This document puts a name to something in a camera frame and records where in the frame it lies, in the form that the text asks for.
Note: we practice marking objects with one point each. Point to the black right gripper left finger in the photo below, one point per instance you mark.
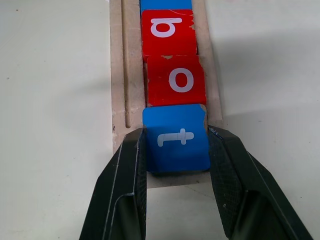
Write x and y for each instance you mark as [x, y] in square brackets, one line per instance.
[117, 195]

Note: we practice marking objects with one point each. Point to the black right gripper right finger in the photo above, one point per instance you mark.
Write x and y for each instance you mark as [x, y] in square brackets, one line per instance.
[245, 195]

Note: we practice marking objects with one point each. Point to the blue letter t block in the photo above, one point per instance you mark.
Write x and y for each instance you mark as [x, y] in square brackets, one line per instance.
[175, 160]

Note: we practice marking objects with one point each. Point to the red letter o block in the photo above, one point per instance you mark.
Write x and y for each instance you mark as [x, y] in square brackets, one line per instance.
[160, 92]

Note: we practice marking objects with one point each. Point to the red letter b block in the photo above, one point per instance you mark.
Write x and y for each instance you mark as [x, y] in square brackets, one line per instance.
[185, 37]

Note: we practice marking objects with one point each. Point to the long wooden letter tray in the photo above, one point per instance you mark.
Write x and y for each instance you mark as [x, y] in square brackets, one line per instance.
[117, 75]

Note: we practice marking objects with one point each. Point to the blue letter o block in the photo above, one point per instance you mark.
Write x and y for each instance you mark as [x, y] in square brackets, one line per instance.
[165, 4]

